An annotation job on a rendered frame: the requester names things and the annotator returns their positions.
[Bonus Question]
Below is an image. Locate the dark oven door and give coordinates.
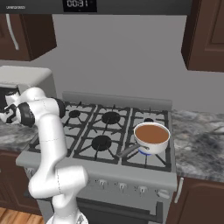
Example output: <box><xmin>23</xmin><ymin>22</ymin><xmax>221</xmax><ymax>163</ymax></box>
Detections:
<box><xmin>38</xmin><ymin>195</ymin><xmax>165</xmax><ymax>224</ymax></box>

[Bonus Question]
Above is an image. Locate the white saucepan with hot chocolate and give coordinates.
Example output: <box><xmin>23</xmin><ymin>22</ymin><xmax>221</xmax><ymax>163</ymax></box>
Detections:
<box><xmin>116</xmin><ymin>122</ymin><xmax>172</xmax><ymax>158</ymax></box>

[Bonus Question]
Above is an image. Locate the grey gas stove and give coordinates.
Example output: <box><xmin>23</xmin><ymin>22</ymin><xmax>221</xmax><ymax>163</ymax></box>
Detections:
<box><xmin>16</xmin><ymin>90</ymin><xmax>179</xmax><ymax>224</ymax></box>

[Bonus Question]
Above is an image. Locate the brown wall cupboard door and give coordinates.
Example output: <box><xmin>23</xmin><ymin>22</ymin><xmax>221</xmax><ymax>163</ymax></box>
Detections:
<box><xmin>0</xmin><ymin>13</ymin><xmax>32</xmax><ymax>61</ymax></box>

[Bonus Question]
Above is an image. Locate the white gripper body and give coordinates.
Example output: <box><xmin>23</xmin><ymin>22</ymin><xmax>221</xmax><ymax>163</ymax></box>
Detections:
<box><xmin>0</xmin><ymin>106</ymin><xmax>18</xmax><ymax>125</ymax></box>

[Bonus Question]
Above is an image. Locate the white base cupboard handle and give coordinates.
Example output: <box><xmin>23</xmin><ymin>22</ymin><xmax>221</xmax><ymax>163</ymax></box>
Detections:
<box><xmin>173</xmin><ymin>176</ymin><xmax>185</xmax><ymax>205</ymax></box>

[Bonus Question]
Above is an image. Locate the black microwave oven with clock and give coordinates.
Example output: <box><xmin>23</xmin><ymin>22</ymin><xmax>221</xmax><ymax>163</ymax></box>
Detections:
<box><xmin>0</xmin><ymin>0</ymin><xmax>194</xmax><ymax>16</ymax></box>

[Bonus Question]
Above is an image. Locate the brown wall cupboard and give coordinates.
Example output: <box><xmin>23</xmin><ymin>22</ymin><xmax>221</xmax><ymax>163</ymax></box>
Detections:
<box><xmin>180</xmin><ymin>0</ymin><xmax>224</xmax><ymax>74</ymax></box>

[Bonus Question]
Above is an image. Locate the grey stove knob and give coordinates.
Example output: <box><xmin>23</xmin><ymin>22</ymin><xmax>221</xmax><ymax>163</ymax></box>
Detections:
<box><xmin>157</xmin><ymin>189</ymin><xmax>171</xmax><ymax>200</ymax></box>
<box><xmin>97</xmin><ymin>178</ymin><xmax>109</xmax><ymax>189</ymax></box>
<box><xmin>25</xmin><ymin>167</ymin><xmax>36</xmax><ymax>178</ymax></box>
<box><xmin>117</xmin><ymin>182</ymin><xmax>128</xmax><ymax>192</ymax></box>
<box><xmin>137</xmin><ymin>185</ymin><xmax>149</xmax><ymax>195</ymax></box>

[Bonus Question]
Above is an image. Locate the black oven door handle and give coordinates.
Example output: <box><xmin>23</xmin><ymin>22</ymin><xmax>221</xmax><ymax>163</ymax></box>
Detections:
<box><xmin>76</xmin><ymin>199</ymin><xmax>164</xmax><ymax>224</ymax></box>

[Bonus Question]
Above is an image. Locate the white cupboard door handle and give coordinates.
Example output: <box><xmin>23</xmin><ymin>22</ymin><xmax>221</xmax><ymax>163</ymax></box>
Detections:
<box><xmin>5</xmin><ymin>13</ymin><xmax>20</xmax><ymax>52</ymax></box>

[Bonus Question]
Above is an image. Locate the brown base cupboard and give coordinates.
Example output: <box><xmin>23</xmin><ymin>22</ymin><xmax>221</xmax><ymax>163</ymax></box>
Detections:
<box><xmin>0</xmin><ymin>150</ymin><xmax>42</xmax><ymax>217</ymax></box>

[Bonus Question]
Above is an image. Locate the brown base cupboard door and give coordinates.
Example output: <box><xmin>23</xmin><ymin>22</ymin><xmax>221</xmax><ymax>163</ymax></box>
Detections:
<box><xmin>165</xmin><ymin>175</ymin><xmax>224</xmax><ymax>224</ymax></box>

